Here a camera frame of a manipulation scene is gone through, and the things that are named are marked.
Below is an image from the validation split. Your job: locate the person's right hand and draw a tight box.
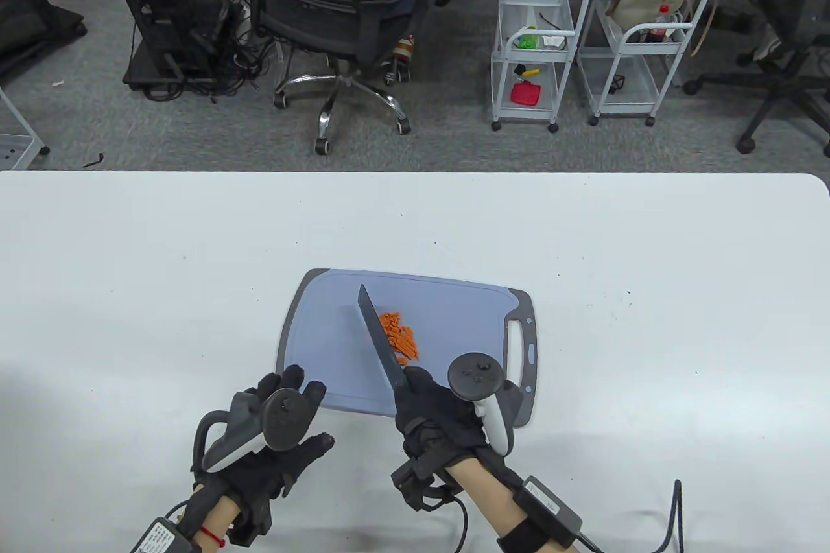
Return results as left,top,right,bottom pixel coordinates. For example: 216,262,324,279
391,366,523,512

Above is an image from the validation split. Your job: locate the person's left hand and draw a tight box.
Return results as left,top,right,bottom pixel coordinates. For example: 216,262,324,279
190,365,336,547

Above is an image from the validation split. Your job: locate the heap of chopped orange plasticine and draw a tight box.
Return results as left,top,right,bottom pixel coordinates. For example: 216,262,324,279
379,311,420,367

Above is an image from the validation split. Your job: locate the black knife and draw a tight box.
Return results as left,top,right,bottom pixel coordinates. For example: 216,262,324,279
358,284,408,390

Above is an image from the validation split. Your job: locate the blue grey cutting board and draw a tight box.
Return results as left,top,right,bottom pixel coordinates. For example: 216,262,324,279
276,268,538,429

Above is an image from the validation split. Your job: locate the person's left forearm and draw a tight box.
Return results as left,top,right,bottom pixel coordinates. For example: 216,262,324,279
188,495,242,553

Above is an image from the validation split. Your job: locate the grey handheld controller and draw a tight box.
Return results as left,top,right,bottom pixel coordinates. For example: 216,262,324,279
447,353,513,455
193,388,313,473

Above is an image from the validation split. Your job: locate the black mesh office chair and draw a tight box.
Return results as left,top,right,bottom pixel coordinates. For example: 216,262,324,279
241,0,436,156

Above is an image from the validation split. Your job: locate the red capped soda bottle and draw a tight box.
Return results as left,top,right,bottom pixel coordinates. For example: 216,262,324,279
641,5,676,43

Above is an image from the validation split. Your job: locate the beige bag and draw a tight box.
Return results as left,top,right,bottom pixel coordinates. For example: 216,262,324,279
608,0,719,58

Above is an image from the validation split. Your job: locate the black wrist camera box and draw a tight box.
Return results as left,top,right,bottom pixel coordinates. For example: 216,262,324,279
516,477,583,547
130,517,195,553

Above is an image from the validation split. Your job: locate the black wrist strap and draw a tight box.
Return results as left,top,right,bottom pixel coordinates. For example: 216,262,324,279
496,514,552,553

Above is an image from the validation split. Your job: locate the bundle of black cables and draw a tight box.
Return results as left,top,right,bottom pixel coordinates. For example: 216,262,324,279
143,0,286,103

